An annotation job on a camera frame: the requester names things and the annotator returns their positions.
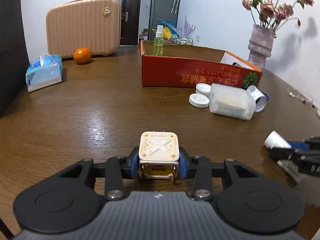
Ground dark brown entrance door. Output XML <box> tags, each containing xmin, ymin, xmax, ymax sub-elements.
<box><xmin>117</xmin><ymin>0</ymin><xmax>140</xmax><ymax>46</ymax></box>

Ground orange cardboard box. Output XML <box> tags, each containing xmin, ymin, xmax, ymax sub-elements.
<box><xmin>140</xmin><ymin>41</ymin><xmax>262</xmax><ymax>89</ymax></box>

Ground translucent white plastic box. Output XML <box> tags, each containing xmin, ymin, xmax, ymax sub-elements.
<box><xmin>209</xmin><ymin>83</ymin><xmax>256</xmax><ymax>120</ymax></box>

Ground pink textured vase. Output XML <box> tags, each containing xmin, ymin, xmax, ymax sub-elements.
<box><xmin>248</xmin><ymin>24</ymin><xmax>274</xmax><ymax>69</ymax></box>

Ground white earphones cable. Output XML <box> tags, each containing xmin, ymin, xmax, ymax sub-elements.
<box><xmin>286</xmin><ymin>87</ymin><xmax>320</xmax><ymax>117</ymax></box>

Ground blue tissue pack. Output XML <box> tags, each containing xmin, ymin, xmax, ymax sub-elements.
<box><xmin>25</xmin><ymin>53</ymin><xmax>63</xmax><ymax>93</ymax></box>

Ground pink small suitcase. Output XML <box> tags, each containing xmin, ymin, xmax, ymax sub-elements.
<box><xmin>46</xmin><ymin>0</ymin><xmax>121</xmax><ymax>59</ymax></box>

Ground grey refrigerator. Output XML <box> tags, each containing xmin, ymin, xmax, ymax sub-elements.
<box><xmin>148</xmin><ymin>0</ymin><xmax>180</xmax><ymax>41</ymax></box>

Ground yellow blue toy pile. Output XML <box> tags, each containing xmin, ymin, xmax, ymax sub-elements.
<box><xmin>158</xmin><ymin>17</ymin><xmax>196</xmax><ymax>45</ymax></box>

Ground green spray bottle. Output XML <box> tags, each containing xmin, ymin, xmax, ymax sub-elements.
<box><xmin>153</xmin><ymin>25</ymin><xmax>164</xmax><ymax>56</ymax></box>

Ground white round lid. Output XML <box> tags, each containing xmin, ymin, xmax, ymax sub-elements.
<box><xmin>196</xmin><ymin>83</ymin><xmax>211</xmax><ymax>97</ymax></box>
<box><xmin>189</xmin><ymin>93</ymin><xmax>209</xmax><ymax>108</ymax></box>

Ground black paper bag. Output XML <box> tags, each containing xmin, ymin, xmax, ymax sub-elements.
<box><xmin>0</xmin><ymin>0</ymin><xmax>29</xmax><ymax>115</ymax></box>

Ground white tape roll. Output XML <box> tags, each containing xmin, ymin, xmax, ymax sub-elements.
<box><xmin>247</xmin><ymin>85</ymin><xmax>268</xmax><ymax>113</ymax></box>

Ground dried pink roses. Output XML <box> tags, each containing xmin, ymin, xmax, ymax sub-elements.
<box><xmin>242</xmin><ymin>0</ymin><xmax>315</xmax><ymax>35</ymax></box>

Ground beige square charger plug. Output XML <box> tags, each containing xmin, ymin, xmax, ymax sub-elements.
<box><xmin>138</xmin><ymin>131</ymin><xmax>180</xmax><ymax>183</ymax></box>

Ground orange fruit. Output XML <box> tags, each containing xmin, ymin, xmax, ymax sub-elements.
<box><xmin>73</xmin><ymin>47</ymin><xmax>92</xmax><ymax>64</ymax></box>

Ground white small bottle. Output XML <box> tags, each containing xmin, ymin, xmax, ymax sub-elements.
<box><xmin>264</xmin><ymin>131</ymin><xmax>292</xmax><ymax>150</ymax></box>

